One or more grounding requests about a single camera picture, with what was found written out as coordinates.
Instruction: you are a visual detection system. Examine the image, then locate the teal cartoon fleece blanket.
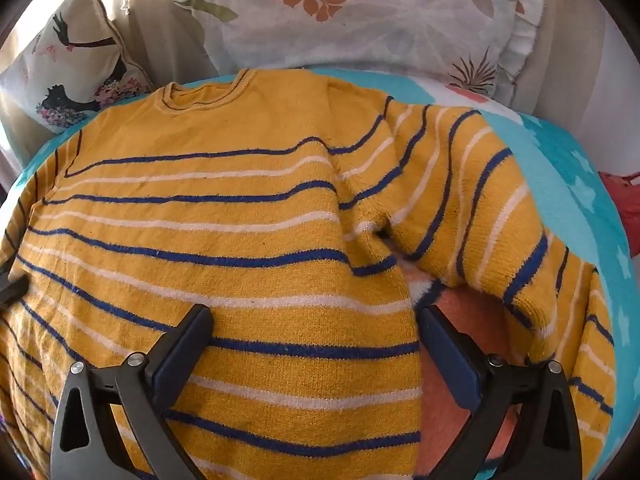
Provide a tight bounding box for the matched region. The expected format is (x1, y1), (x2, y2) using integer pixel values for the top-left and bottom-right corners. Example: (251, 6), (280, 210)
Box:
(1, 70), (639, 479)

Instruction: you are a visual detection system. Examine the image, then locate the red cloth item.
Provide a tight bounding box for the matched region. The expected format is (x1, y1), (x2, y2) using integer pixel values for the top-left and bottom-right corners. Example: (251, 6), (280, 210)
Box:
(599, 171), (640, 258)

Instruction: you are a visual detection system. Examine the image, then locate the yellow striped knit sweater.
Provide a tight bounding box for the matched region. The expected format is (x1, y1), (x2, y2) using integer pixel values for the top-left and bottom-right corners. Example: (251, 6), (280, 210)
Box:
(1, 70), (616, 479)

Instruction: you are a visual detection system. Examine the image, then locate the white leaf print pillow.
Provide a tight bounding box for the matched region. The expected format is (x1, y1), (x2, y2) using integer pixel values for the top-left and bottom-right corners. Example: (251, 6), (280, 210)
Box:
(172, 0), (544, 103)

